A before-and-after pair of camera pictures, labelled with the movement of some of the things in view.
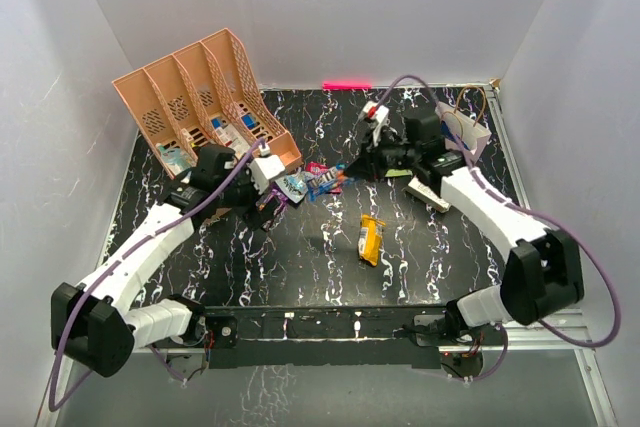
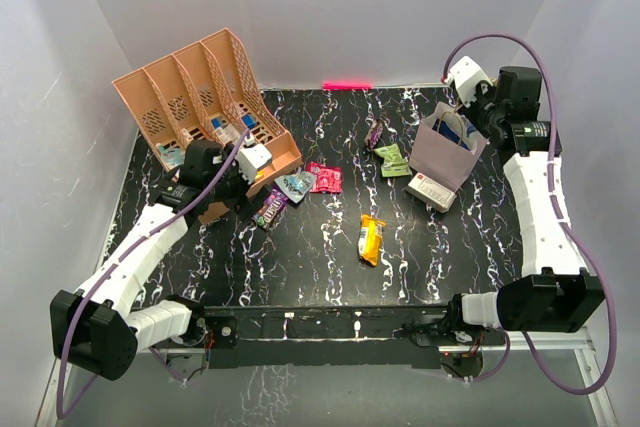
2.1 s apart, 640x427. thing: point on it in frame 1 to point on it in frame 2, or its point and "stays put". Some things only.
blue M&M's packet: [330, 180] to [470, 128]
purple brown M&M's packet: [282, 199] stays put
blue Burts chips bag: [455, 137] stays put
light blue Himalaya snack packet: [294, 185] stays put
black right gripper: [368, 166] to [473, 114]
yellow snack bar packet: [369, 239] stays put
